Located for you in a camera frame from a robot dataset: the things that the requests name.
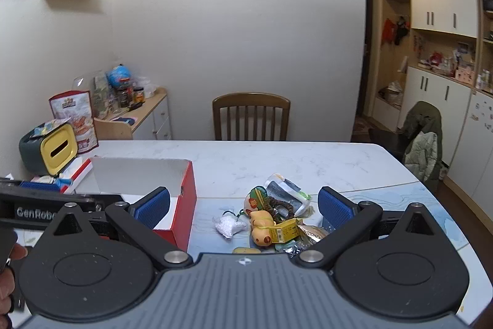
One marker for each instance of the colourful small packet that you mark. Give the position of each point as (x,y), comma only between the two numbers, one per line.
(43,129)

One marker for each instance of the jar with orange label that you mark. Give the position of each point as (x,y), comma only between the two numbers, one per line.
(139,94)

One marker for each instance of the pile of counter items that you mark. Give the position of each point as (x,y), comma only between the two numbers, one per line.
(443,63)

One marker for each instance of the white refrigerator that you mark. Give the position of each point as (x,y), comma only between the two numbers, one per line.
(477,144)

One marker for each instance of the dark hanging bag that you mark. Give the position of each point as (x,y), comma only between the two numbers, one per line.
(401,30)

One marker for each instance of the small yellow box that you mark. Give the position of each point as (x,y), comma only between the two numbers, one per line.
(285,230)

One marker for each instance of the person's left hand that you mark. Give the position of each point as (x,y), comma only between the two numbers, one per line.
(4,290)

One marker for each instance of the red hanging cloth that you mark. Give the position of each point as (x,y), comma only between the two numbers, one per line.
(388,30)

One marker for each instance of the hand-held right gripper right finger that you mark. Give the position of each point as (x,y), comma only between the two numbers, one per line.
(335,207)

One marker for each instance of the red printed snack bag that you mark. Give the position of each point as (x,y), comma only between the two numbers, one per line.
(77,109)

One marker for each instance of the clear plastic bag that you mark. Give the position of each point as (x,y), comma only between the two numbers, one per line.
(148,86)

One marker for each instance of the blue mouse pad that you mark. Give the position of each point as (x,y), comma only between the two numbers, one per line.
(123,119)

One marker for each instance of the brown foil packet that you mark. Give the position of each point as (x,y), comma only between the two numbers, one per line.
(312,232)

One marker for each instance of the grey tissue box yellow lid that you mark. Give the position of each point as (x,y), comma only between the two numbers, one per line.
(57,151)

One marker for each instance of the white lower cabinet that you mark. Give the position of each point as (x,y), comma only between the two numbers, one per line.
(456,113)

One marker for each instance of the dark glass jar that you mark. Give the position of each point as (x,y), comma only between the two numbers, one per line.
(124,96)

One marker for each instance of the black yellow screwdriver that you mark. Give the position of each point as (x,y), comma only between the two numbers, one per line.
(136,106)

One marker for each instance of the yellow round-headed toy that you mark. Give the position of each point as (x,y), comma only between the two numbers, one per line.
(264,230)

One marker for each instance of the green jacket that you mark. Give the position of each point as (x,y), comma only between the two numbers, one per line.
(421,144)

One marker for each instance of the light wooden child chair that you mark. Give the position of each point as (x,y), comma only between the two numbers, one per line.
(111,130)

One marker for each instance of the brown wooden chair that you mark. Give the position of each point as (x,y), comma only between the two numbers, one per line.
(250,101)

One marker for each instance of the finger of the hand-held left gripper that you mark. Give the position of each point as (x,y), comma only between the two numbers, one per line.
(38,186)

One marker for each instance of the blue globe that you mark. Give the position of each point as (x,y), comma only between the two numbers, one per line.
(118,76)

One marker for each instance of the white side cabinet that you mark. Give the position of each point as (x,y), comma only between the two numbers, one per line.
(158,121)

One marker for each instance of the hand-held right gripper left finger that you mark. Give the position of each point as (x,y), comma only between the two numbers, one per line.
(152,207)

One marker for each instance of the teal packet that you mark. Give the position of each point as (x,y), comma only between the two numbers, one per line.
(289,248)

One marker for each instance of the clear bag with greenery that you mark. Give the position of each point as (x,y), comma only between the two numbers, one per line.
(102,94)

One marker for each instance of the red cardboard box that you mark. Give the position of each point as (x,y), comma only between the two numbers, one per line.
(183,198)

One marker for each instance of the white toy with metal disc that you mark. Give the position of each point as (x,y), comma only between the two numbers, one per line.
(229,225)

